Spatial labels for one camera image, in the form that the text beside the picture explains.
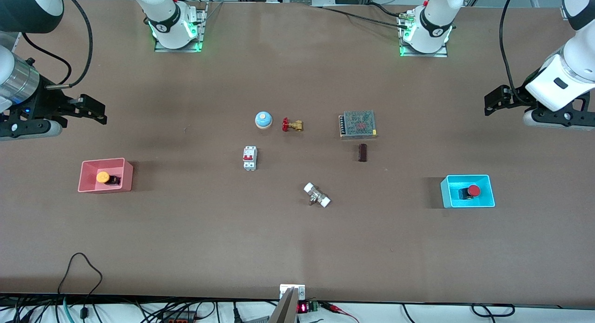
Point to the red digit display module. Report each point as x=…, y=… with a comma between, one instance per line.
x=304, y=307

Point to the yellow push button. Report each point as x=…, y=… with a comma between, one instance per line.
x=103, y=177

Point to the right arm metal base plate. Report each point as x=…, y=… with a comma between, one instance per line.
x=201, y=25

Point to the metal mesh power supply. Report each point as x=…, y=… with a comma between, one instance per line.
x=358, y=124

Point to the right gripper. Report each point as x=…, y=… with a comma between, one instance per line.
x=43, y=101

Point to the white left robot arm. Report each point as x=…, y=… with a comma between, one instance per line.
x=434, y=21

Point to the dark brown block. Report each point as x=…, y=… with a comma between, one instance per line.
x=362, y=153

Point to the white circuit breaker red switches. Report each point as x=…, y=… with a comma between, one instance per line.
x=249, y=158

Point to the pink plastic bin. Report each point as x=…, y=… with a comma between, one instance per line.
x=118, y=181

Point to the metal fitting white ends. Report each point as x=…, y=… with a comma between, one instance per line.
x=317, y=195

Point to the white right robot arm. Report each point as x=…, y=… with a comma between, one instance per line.
x=172, y=16

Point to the red push button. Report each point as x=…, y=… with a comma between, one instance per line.
x=473, y=190

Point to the red clip lead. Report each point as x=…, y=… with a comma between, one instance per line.
x=341, y=310

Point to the silver camera mount bracket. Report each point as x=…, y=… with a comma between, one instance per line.
x=292, y=290

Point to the blue and white round button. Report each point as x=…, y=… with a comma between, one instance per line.
x=263, y=120

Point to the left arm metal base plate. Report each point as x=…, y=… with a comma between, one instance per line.
x=444, y=51

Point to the cyan plastic bin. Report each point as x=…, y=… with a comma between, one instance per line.
x=453, y=195

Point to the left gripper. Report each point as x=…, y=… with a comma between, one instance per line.
x=517, y=96

